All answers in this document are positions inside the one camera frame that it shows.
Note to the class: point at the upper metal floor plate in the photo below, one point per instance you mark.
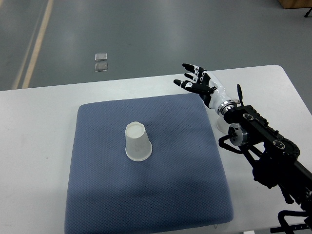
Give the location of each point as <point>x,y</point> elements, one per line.
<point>101,56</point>

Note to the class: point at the blue quilted cushion mat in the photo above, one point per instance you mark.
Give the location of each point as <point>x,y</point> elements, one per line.
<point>182,184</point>

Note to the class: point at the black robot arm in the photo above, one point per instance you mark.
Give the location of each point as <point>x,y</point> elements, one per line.
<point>273,159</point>

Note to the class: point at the white paper cup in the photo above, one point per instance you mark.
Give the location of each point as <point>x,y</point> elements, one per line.
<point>222,125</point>
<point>138,146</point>

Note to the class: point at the black tripod leg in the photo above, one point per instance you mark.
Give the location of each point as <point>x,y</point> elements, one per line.
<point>307,13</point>

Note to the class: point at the wooden box corner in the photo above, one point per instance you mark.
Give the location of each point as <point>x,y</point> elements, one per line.
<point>295,4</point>

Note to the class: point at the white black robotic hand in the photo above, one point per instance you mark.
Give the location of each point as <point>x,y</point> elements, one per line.
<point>208,87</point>

